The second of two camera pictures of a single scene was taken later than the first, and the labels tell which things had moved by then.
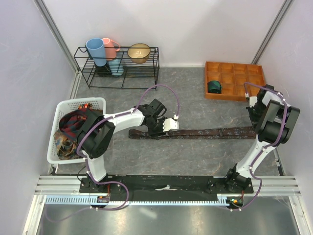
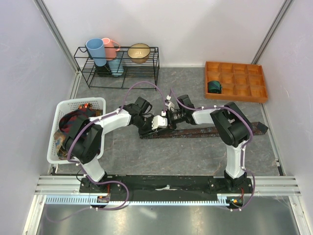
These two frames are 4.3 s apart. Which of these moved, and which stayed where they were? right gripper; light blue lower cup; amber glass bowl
Moved: right gripper
Stayed: light blue lower cup; amber glass bowl
